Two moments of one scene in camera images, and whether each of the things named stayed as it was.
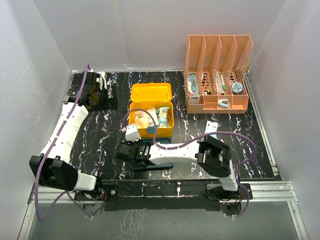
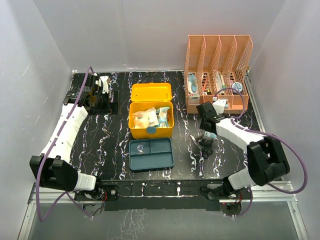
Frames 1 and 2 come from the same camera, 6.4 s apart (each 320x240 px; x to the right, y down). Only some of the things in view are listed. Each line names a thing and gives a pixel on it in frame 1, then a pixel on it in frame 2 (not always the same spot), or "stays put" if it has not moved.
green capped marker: (223, 86) stays put
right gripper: (132, 143) -> (202, 126)
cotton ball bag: (143, 119) stays put
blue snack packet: (162, 116) stays put
